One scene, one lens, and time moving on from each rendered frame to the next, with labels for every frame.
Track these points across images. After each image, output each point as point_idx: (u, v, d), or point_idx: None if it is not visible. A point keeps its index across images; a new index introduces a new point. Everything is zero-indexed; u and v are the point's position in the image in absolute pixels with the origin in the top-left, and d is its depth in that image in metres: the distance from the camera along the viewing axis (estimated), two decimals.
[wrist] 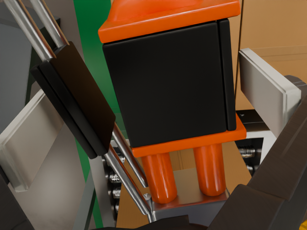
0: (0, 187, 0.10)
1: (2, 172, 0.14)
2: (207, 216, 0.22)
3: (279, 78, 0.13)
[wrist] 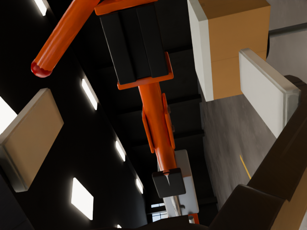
0: (0, 187, 0.10)
1: (2, 172, 0.14)
2: None
3: (279, 78, 0.13)
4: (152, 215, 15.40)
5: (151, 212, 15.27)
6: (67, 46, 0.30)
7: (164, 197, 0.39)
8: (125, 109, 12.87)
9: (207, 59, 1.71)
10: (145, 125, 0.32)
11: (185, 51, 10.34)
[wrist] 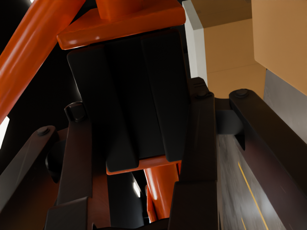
0: (86, 153, 0.11)
1: None
2: None
3: None
4: (149, 219, 15.24)
5: (148, 216, 15.11)
6: (21, 92, 0.18)
7: None
8: None
9: (202, 70, 1.59)
10: (152, 220, 0.19)
11: (184, 54, 10.23)
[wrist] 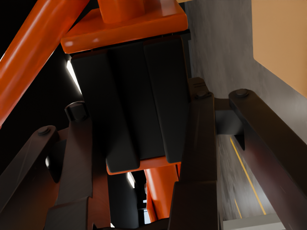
0: (86, 153, 0.11)
1: None
2: None
3: None
4: (144, 211, 14.92)
5: (142, 207, 14.79)
6: (23, 92, 0.18)
7: None
8: None
9: None
10: (152, 217, 0.20)
11: None
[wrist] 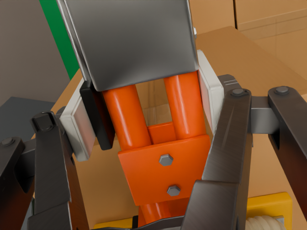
0: (58, 161, 0.11)
1: (68, 142, 0.15)
2: None
3: (210, 77, 0.15)
4: None
5: None
6: None
7: (95, 11, 0.14)
8: None
9: None
10: (132, 195, 0.20)
11: None
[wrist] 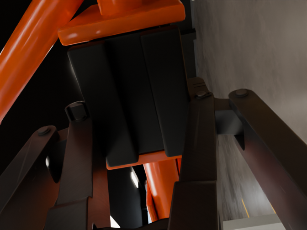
0: (87, 153, 0.11)
1: None
2: None
3: None
4: (147, 210, 14.91)
5: (146, 207, 14.78)
6: (22, 87, 0.18)
7: None
8: None
9: None
10: (152, 214, 0.20)
11: (183, 36, 9.90)
